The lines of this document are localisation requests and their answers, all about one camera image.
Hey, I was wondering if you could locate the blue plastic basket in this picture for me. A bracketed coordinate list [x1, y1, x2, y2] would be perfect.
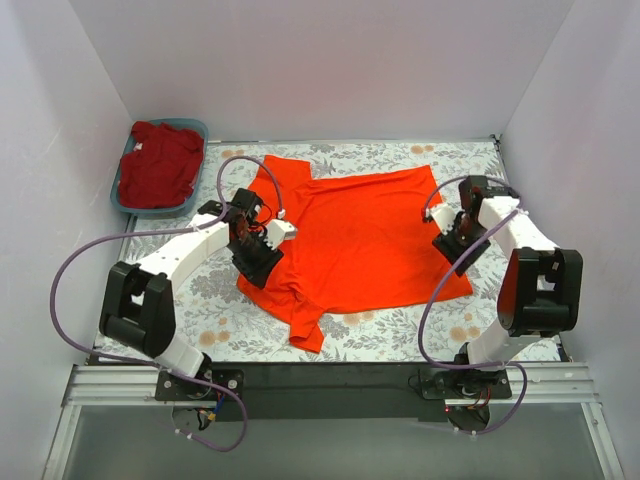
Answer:
[110, 118, 209, 217]

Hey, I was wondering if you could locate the black front table strip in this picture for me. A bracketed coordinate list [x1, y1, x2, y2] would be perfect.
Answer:
[212, 362, 447, 423]

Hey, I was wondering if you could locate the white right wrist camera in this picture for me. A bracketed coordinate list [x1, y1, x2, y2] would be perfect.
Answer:
[422, 203, 457, 234]

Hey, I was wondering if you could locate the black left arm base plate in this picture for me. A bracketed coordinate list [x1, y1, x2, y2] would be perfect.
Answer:
[154, 369, 245, 402]

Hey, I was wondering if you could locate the floral table mat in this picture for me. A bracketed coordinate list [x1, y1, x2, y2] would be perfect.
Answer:
[94, 141, 560, 363]

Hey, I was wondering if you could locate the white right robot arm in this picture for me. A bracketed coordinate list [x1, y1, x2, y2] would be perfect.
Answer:
[422, 175, 583, 371]

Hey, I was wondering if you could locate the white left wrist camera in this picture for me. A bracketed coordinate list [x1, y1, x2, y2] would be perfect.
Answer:
[265, 219, 297, 250]

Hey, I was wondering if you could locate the aluminium front frame rail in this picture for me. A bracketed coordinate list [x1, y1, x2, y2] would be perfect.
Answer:
[62, 362, 601, 406]

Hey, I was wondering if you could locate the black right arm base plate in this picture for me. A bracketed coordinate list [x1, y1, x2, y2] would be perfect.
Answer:
[409, 368, 512, 400]

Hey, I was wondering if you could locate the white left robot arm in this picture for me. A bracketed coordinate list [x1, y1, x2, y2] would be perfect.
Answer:
[99, 189, 297, 378]

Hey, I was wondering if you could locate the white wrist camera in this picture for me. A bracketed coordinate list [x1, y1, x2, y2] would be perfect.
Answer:
[265, 219, 297, 250]
[422, 203, 457, 234]

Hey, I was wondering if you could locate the orange t shirt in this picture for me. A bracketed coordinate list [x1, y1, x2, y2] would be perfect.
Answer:
[237, 155, 449, 353]

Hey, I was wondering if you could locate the red t shirt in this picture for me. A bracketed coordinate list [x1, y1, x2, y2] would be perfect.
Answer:
[117, 121, 204, 209]

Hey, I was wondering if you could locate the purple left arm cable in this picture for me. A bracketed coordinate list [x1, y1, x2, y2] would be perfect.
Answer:
[49, 155, 287, 452]

